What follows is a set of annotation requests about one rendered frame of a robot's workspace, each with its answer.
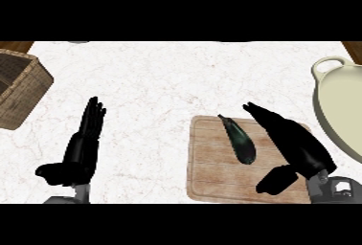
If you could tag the brown wicker basket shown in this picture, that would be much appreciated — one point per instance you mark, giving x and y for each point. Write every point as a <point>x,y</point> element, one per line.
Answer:
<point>18,90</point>

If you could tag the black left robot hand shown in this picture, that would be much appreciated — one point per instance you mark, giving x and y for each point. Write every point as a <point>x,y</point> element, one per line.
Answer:
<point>82,153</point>

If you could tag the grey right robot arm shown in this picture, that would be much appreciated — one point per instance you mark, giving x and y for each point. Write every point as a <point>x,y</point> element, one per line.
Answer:
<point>335,189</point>

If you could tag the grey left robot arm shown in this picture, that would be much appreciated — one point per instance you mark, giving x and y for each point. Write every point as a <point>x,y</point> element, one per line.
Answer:
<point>75,194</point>

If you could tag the wooden cutting board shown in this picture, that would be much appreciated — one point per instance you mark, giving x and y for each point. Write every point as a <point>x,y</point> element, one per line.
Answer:
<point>222,169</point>

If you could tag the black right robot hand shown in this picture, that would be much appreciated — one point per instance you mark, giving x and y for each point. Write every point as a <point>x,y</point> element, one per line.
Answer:
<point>292,140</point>

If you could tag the dark green eggplant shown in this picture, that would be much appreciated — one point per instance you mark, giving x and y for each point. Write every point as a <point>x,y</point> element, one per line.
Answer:
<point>240,142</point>

